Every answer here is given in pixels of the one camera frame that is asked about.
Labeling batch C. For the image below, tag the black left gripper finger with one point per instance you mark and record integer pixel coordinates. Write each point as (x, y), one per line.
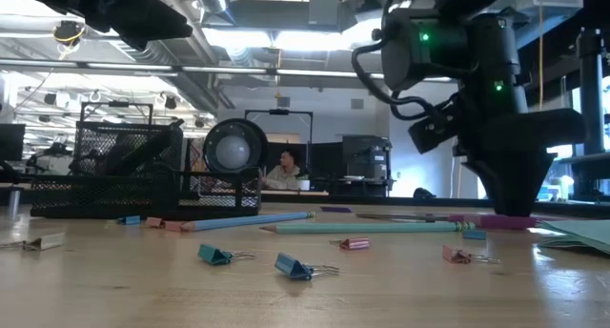
(148, 23)

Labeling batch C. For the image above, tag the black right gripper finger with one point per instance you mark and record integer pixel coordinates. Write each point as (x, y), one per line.
(514, 190)

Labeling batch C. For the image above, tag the teal sticky note pad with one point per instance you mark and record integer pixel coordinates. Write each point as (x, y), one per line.
(581, 235)

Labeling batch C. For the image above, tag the black pen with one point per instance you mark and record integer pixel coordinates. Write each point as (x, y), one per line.
(143, 149)

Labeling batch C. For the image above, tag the mint green pencil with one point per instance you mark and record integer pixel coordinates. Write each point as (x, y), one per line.
(372, 228)

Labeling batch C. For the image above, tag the black mesh desk organizer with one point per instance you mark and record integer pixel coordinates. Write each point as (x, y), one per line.
(95, 194)

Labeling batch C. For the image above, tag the light blue pencil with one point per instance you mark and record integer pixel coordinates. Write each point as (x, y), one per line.
(248, 220)

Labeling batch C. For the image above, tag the white binder clip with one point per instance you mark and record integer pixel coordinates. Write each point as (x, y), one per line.
(45, 241)

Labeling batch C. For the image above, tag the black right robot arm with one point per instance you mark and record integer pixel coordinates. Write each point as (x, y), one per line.
(493, 56)

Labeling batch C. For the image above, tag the ceiling light bar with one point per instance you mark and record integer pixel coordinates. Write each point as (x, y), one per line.
(143, 67)

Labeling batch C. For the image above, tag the small black dome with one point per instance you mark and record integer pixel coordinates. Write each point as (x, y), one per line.
(423, 193)

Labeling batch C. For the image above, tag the pink patterned cloth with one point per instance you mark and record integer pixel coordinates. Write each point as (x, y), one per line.
(195, 151)

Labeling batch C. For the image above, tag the black equipment rack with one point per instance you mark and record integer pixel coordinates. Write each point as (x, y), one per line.
(367, 161)

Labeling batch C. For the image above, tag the black monitor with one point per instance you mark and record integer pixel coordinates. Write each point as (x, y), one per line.
(12, 142)

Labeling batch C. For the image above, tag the pink striped binder clip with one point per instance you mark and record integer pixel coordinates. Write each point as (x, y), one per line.
(355, 243)

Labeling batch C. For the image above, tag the purple binder clip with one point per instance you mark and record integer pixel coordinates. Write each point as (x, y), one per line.
(336, 209)

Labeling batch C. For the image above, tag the wooden top workbench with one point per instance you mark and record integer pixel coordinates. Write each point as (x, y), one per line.
(314, 193)

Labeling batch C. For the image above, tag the person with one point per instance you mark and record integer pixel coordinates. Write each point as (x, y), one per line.
(283, 178)

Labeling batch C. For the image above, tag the white cup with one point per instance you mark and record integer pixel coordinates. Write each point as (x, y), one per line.
(303, 185)

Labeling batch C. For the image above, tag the teal binder clip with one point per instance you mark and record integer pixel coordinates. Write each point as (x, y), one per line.
(213, 255)

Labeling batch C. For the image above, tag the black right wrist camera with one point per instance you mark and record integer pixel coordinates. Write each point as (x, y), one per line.
(431, 128)

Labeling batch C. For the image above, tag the black background rig frame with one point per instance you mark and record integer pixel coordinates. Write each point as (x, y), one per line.
(278, 112)

